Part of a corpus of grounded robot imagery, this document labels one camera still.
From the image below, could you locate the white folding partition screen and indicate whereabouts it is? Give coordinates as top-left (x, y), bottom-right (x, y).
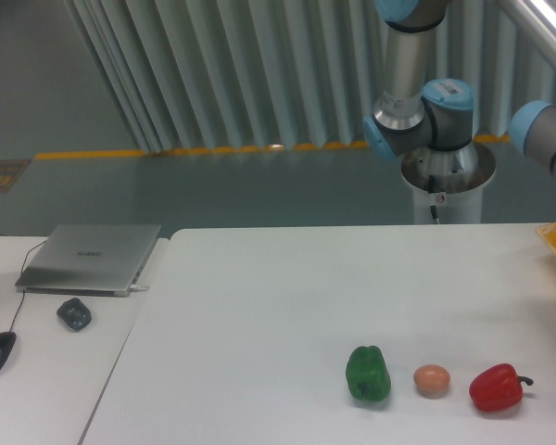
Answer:
top-left (68, 1), bottom-right (556, 153)

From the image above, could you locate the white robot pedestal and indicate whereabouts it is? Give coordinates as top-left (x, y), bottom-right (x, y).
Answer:
top-left (401, 142), bottom-right (496, 224)

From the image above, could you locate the black mouse cable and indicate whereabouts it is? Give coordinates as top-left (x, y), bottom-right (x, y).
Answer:
top-left (0, 234), bottom-right (50, 334)

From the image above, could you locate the silver closed laptop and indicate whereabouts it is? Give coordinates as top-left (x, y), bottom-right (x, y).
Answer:
top-left (15, 224), bottom-right (160, 297)

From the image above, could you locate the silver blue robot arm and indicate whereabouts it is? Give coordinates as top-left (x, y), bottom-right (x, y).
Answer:
top-left (363, 1), bottom-right (556, 223)

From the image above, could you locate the small black plastic object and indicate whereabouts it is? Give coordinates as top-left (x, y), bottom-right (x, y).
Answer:
top-left (57, 298), bottom-right (92, 332)

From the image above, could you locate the brown egg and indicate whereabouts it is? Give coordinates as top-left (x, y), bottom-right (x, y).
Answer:
top-left (413, 364), bottom-right (450, 396)

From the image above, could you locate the black pedestal cable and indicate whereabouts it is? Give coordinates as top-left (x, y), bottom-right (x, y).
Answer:
top-left (426, 174), bottom-right (442, 225)

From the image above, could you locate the green bell pepper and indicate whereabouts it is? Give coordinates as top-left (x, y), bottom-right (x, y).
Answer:
top-left (345, 345), bottom-right (392, 402)

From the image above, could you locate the red bell pepper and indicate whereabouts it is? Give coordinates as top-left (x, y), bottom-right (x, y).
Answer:
top-left (469, 363), bottom-right (534, 413)

